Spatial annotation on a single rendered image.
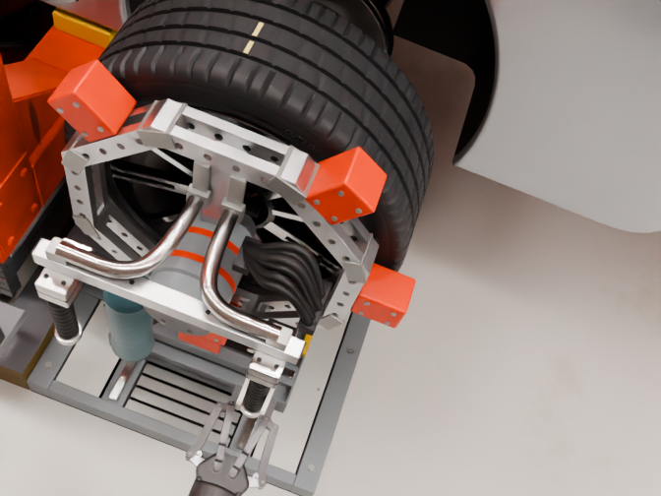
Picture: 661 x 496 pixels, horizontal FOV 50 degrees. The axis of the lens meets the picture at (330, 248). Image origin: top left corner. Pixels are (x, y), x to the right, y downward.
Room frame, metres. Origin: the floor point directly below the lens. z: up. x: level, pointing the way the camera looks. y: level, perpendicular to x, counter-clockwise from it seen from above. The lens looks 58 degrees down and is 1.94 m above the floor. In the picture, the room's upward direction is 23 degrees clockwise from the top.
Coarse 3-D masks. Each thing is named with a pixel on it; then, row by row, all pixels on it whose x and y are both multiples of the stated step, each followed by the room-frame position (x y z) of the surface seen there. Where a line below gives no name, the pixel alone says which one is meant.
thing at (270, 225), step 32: (256, 128) 0.68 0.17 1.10; (128, 160) 0.73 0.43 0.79; (160, 160) 0.80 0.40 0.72; (192, 160) 0.71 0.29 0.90; (128, 192) 0.69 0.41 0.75; (160, 192) 0.75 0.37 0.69; (256, 192) 0.70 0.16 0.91; (160, 224) 0.70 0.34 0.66; (256, 224) 0.70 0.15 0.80; (288, 224) 0.71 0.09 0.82; (320, 256) 0.70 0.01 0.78
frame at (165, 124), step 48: (96, 144) 0.59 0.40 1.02; (144, 144) 0.59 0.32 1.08; (192, 144) 0.59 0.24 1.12; (240, 144) 0.63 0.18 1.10; (96, 192) 0.63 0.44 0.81; (288, 192) 0.59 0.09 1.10; (96, 240) 0.59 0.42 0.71; (144, 240) 0.64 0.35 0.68; (336, 240) 0.60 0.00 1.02; (240, 288) 0.65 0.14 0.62; (336, 288) 0.60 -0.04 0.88
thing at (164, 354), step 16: (304, 336) 0.83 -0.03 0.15; (160, 352) 0.62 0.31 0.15; (176, 352) 0.64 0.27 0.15; (304, 352) 0.77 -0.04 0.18; (176, 368) 0.61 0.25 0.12; (192, 368) 0.61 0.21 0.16; (208, 368) 0.63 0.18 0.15; (224, 368) 0.65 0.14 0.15; (288, 368) 0.71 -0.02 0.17; (224, 384) 0.61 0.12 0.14; (240, 384) 0.63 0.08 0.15; (288, 384) 0.67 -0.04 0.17; (288, 400) 0.63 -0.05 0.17
